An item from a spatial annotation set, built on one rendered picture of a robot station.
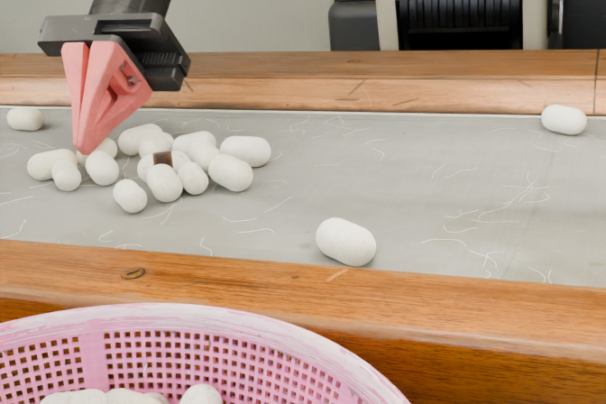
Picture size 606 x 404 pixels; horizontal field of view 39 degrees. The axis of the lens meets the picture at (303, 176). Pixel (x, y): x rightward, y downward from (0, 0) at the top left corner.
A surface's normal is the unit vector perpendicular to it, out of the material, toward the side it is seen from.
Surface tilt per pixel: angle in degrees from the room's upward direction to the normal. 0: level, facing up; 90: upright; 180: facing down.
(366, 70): 0
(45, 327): 75
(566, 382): 90
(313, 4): 90
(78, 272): 0
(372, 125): 0
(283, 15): 90
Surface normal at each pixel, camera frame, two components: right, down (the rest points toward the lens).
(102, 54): -0.32, -0.11
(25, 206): -0.09, -0.92
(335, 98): -0.29, -0.39
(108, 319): -0.02, 0.11
